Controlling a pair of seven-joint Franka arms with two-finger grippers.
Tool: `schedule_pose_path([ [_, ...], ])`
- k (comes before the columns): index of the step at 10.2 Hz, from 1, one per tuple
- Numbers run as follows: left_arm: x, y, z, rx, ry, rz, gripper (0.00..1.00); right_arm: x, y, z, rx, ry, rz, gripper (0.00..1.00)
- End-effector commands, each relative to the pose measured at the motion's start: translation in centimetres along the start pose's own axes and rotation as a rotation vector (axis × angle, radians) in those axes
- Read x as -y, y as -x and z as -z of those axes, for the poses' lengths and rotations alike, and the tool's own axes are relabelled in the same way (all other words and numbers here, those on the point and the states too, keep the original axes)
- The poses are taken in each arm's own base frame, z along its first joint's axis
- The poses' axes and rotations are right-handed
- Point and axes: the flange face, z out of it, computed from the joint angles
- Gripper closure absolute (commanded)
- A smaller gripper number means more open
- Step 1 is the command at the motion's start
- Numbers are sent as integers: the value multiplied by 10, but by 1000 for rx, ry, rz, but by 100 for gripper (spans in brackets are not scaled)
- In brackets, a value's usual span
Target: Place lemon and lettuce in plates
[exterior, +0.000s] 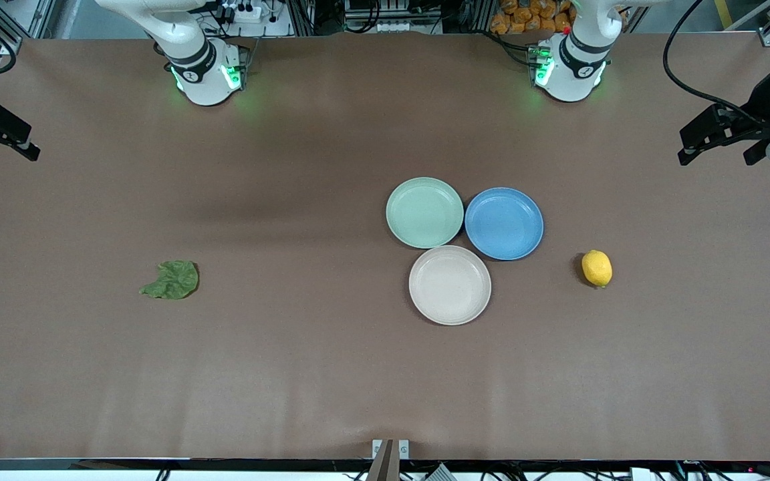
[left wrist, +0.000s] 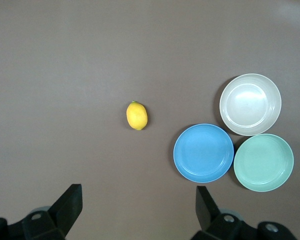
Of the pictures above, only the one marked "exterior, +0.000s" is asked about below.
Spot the yellow lemon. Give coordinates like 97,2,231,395
582,250,614,289

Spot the green lettuce leaf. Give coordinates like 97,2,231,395
139,260,200,300

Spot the bag of oranges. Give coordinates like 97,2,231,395
489,0,574,35

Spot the blue plate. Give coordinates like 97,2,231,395
465,187,545,261

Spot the white power strip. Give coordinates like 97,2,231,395
223,0,267,25

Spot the pale green plate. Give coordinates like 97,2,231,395
386,177,465,249

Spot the beige plate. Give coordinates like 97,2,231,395
408,245,493,327

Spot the black electronics rack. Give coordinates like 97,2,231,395
344,0,444,35

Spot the black table edge rail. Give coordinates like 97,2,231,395
0,458,770,473

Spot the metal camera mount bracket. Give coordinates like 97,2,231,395
366,439,410,481

